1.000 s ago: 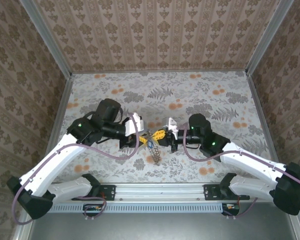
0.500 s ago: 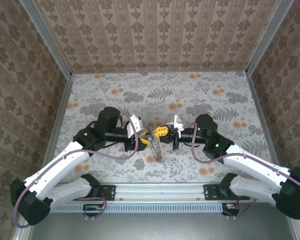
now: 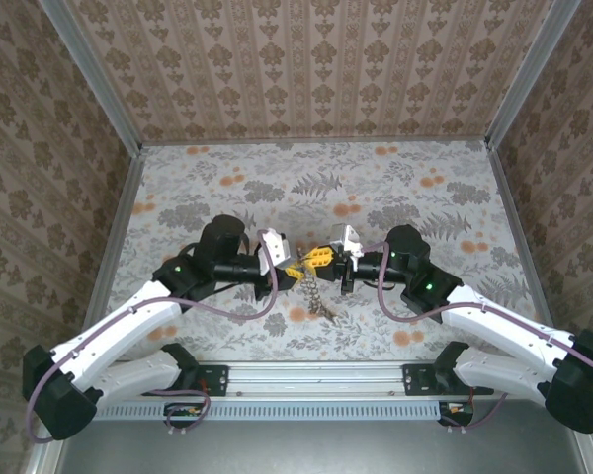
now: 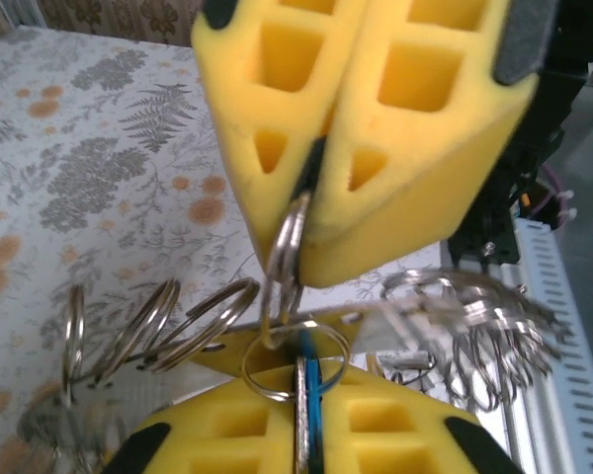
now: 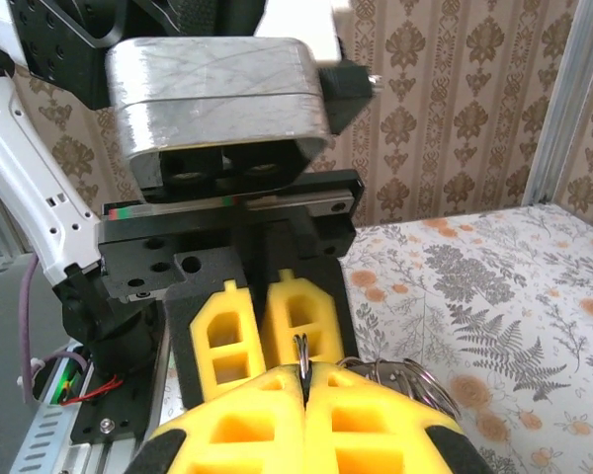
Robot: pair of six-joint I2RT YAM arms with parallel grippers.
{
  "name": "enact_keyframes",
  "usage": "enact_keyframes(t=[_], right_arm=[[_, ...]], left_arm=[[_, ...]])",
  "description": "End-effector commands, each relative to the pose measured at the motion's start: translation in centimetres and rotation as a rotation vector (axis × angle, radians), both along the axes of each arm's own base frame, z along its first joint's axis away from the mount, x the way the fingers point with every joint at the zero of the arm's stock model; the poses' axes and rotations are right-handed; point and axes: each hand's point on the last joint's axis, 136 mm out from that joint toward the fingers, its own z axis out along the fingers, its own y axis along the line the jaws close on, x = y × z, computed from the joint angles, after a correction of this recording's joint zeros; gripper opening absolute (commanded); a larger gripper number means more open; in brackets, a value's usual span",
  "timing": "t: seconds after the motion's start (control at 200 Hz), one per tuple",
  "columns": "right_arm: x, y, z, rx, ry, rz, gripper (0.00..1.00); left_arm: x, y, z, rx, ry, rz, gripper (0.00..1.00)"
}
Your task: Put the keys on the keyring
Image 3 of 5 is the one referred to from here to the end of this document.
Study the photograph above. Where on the grey metal sheet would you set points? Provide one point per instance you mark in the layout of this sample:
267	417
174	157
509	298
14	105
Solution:
316	449

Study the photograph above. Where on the thin aluminium back rail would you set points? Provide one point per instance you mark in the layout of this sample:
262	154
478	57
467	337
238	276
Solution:
316	139

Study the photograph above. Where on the aluminium front mounting rail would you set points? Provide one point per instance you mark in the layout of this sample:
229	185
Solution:
316	377

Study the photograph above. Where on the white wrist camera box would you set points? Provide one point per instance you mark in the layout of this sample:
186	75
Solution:
346	239
276	249

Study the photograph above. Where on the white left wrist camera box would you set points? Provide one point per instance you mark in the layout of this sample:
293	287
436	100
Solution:
276	249

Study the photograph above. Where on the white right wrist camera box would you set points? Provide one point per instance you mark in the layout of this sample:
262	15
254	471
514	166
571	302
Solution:
346	239

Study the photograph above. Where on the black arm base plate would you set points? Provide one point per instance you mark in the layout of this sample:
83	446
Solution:
217	380
415	380

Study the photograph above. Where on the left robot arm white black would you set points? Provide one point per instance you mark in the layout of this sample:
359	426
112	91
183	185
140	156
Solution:
123	328

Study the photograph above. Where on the floral patterned table cover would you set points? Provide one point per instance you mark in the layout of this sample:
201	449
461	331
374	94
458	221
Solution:
326	197

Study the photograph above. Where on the aluminium table side rail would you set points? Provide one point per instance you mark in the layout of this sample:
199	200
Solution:
515	222
112	247

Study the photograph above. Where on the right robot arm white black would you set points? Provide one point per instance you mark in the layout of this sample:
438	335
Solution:
504	331

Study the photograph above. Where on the aluminium frame post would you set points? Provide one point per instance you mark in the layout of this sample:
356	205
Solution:
530	74
94	74

